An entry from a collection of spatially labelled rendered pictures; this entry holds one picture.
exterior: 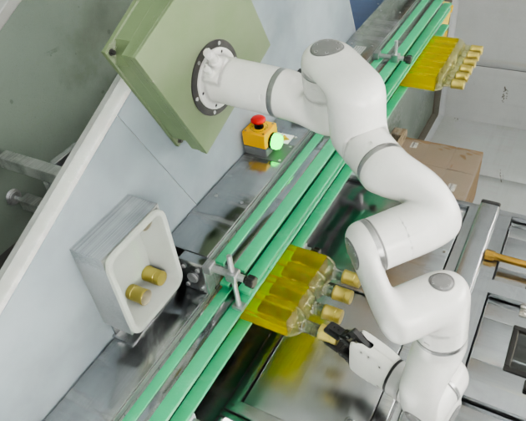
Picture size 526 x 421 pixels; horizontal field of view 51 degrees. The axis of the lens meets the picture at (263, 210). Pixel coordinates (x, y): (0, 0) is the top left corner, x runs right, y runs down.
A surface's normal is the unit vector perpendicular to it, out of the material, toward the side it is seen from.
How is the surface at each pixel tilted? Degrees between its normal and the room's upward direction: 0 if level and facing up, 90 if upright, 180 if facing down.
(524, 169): 90
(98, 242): 90
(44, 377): 0
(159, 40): 4
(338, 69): 95
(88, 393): 90
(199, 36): 4
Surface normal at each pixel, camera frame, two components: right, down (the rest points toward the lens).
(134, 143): 0.87, 0.25
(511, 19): -0.48, 0.62
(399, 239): 0.11, -0.02
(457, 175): -0.09, -0.75
